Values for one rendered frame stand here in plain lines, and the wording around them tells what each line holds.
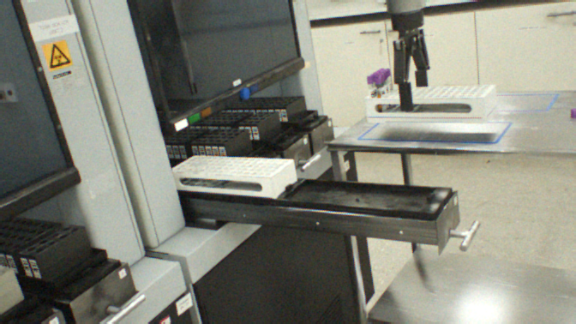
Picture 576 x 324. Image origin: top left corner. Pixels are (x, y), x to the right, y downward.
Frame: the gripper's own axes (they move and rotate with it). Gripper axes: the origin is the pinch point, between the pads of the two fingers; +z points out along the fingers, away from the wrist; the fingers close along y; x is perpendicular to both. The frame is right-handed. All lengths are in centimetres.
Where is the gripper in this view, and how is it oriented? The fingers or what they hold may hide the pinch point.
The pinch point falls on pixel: (414, 95)
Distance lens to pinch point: 147.3
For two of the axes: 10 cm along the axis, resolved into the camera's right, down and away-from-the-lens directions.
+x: -8.3, -0.5, 5.6
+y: 5.4, -3.7, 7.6
